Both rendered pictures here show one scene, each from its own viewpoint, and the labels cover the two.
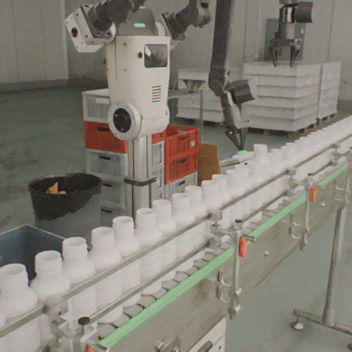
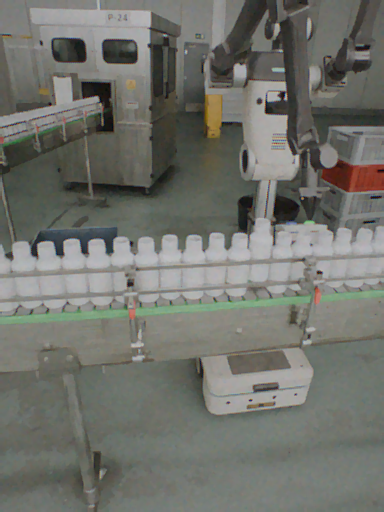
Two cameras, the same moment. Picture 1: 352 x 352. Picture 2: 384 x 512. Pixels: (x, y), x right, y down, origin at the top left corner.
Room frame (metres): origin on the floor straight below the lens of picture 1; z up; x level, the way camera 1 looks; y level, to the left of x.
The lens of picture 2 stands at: (0.52, -0.71, 1.55)
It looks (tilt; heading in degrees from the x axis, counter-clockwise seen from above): 28 degrees down; 45
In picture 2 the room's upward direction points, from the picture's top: 2 degrees clockwise
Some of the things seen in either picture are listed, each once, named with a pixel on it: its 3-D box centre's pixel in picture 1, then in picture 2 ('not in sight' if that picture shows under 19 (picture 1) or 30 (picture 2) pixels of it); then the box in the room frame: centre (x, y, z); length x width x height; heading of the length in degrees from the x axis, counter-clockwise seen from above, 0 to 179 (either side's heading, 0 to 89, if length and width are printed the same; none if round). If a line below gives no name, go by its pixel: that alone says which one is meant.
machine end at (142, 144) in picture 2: not in sight; (120, 104); (3.45, 3.70, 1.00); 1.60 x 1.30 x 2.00; 37
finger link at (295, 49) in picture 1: (289, 54); not in sight; (1.68, -0.41, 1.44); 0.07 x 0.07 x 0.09; 55
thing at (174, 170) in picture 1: (166, 163); not in sight; (4.30, 0.10, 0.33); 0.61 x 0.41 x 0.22; 148
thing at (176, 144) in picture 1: (166, 141); not in sight; (4.30, 0.09, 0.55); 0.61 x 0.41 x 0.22; 148
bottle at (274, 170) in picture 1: (269, 181); (279, 262); (1.27, -0.28, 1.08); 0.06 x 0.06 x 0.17
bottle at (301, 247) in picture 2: (275, 176); (299, 260); (1.32, -0.31, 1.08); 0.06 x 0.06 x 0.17
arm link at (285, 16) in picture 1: (288, 15); not in sight; (1.69, -0.40, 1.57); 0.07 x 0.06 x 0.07; 55
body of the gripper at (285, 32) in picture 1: (285, 33); not in sight; (1.69, -0.39, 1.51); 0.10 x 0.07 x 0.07; 55
